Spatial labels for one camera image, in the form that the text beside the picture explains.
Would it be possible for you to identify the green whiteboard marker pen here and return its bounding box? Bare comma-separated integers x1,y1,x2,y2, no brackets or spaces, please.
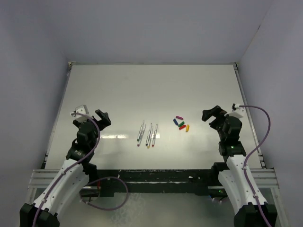
137,120,145,141

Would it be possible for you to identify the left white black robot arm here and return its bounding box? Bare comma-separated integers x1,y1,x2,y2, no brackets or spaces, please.
19,107,111,227

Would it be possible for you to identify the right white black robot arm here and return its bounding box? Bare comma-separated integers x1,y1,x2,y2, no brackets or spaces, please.
202,104,277,227

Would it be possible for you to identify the purple whiteboard marker pen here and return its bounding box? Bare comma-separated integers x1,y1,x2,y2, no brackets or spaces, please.
137,124,146,147

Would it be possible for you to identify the blue whiteboard marker pen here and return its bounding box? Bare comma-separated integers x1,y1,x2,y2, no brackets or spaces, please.
145,123,152,146

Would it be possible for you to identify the yellow whiteboard marker pen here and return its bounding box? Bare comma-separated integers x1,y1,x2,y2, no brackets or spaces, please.
147,125,153,148

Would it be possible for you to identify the red whiteboard marker pen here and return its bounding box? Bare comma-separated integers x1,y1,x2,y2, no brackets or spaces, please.
151,124,158,147

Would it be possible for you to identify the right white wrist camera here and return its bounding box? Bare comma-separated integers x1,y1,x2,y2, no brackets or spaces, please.
224,104,245,119

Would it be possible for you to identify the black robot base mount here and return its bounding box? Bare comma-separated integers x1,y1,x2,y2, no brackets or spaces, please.
89,169,227,200

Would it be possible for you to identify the aluminium frame rail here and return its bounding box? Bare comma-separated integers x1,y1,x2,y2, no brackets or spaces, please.
28,169,59,188

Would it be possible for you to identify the lower purple cable loop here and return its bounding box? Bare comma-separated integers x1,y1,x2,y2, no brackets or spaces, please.
79,176,130,211

